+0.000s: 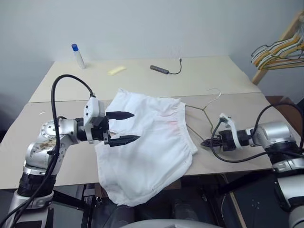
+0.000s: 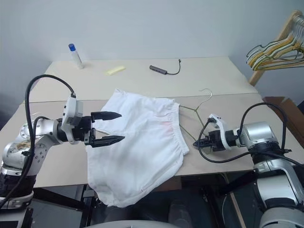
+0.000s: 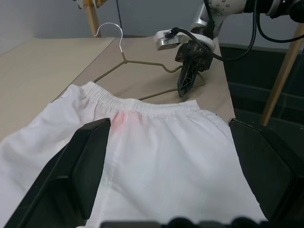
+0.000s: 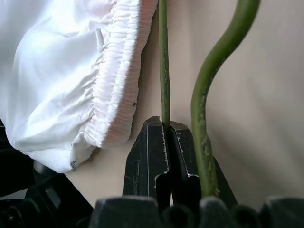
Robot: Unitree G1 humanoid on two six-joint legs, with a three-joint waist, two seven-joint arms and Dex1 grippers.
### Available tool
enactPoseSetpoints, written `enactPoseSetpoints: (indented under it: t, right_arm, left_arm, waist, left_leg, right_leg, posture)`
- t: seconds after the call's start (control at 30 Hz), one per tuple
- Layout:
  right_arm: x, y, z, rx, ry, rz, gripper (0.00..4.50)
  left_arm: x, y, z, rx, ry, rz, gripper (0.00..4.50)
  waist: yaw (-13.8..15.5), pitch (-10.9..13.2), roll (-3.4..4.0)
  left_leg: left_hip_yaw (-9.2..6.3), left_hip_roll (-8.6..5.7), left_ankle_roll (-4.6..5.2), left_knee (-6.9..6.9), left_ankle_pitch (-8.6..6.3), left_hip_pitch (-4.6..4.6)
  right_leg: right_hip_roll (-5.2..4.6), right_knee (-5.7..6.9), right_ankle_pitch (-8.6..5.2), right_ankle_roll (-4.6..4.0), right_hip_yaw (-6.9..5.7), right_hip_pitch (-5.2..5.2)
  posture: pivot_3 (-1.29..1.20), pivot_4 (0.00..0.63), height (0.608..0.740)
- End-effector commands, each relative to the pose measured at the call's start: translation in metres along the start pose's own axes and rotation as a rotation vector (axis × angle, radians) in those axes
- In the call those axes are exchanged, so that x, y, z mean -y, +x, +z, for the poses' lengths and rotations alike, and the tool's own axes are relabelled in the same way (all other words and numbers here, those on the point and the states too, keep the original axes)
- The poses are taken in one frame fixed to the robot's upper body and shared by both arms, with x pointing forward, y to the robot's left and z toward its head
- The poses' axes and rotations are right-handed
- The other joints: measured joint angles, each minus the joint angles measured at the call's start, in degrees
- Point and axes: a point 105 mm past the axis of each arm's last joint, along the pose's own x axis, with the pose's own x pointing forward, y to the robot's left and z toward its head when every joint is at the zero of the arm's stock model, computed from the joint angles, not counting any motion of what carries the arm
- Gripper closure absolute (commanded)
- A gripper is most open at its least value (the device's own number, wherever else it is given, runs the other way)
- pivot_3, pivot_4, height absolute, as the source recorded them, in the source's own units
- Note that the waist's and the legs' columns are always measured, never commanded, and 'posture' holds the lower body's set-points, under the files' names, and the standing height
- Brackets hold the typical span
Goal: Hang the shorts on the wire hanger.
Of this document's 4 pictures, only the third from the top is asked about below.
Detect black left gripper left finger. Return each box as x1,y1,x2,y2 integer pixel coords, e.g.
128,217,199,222
9,118,112,228

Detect wooden rack pole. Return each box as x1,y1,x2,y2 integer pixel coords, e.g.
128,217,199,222
260,22,304,126
85,4,102,38

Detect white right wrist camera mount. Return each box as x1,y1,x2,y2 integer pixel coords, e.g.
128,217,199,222
153,28,216,52

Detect thin wire clothes hanger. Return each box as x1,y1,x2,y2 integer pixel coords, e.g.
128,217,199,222
93,22,205,101

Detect yellow hanging object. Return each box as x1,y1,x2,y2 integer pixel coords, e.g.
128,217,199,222
75,0,110,10

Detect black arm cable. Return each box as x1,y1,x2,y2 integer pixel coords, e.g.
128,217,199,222
257,11,304,43

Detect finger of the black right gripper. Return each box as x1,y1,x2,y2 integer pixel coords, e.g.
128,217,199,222
177,59,199,99

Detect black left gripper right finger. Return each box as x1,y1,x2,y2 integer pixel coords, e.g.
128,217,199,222
228,117,304,222

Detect white shorts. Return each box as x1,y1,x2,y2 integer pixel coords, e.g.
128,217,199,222
0,81,271,228

